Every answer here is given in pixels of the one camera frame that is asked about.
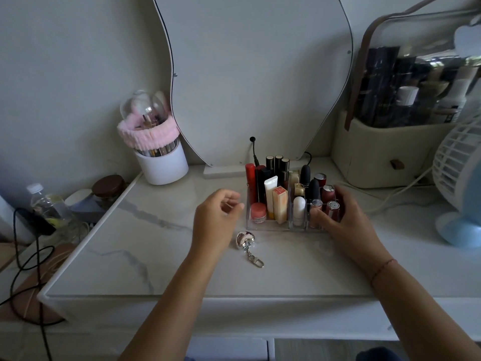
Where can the person's right hand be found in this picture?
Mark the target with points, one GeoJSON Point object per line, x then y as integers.
{"type": "Point", "coordinates": [351, 233]}

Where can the person's left hand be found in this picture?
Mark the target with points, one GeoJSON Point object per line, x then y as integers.
{"type": "Point", "coordinates": [212, 225]}

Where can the person's right thumb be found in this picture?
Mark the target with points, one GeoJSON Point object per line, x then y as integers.
{"type": "Point", "coordinates": [322, 218]}

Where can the person's left thumb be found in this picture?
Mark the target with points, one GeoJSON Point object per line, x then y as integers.
{"type": "Point", "coordinates": [233, 209]}

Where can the clear acrylic cosmetics organizer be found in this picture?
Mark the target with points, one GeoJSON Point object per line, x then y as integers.
{"type": "Point", "coordinates": [280, 226]}

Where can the person's left forearm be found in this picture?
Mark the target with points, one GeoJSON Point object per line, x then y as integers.
{"type": "Point", "coordinates": [176, 308]}

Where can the person's right forearm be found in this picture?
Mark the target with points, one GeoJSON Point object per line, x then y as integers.
{"type": "Point", "coordinates": [421, 308]}

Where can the small pink jar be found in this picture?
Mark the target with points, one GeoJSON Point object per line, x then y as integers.
{"type": "Point", "coordinates": [258, 213]}

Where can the white balm stick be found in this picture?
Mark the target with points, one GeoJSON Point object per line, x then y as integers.
{"type": "Point", "coordinates": [298, 210]}

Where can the white cream tube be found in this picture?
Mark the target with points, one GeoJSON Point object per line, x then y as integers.
{"type": "Point", "coordinates": [270, 191]}

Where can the cream box with orange top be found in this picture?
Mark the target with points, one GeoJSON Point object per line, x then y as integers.
{"type": "Point", "coordinates": [280, 204]}

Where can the group of lipstick tubes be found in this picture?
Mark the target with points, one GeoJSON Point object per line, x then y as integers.
{"type": "Point", "coordinates": [278, 167]}

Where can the white brush holder clear dome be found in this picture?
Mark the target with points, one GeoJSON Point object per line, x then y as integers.
{"type": "Point", "coordinates": [161, 165]}

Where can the beige cosmetic case clear lid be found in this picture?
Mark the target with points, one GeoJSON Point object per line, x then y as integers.
{"type": "Point", "coordinates": [383, 154]}

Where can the pink fluffy headband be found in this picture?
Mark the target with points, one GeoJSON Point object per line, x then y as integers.
{"type": "Point", "coordinates": [148, 133]}

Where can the bunch of makeup brushes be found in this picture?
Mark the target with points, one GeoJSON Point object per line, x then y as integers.
{"type": "Point", "coordinates": [150, 122]}

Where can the jar with brown lid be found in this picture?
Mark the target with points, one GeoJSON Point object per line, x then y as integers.
{"type": "Point", "coordinates": [109, 186]}

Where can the curved frameless mirror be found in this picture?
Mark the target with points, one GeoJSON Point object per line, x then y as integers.
{"type": "Point", "coordinates": [255, 71]}

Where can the white drawer front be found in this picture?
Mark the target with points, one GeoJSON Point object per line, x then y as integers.
{"type": "Point", "coordinates": [229, 349]}

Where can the white and blue desk fan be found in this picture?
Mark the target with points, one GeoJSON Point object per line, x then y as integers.
{"type": "Point", "coordinates": [460, 176]}

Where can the group of dark cosmetic bottles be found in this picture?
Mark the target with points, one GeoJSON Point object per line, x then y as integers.
{"type": "Point", "coordinates": [402, 90]}

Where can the clear plastic water bottle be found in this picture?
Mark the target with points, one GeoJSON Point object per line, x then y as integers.
{"type": "Point", "coordinates": [47, 204]}

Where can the black power adapter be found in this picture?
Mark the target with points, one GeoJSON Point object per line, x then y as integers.
{"type": "Point", "coordinates": [35, 223]}

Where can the brown round stool seat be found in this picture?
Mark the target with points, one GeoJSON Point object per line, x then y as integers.
{"type": "Point", "coordinates": [30, 289]}

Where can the white cloud-shaped ornament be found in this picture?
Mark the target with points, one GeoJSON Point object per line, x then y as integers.
{"type": "Point", "coordinates": [468, 39]}

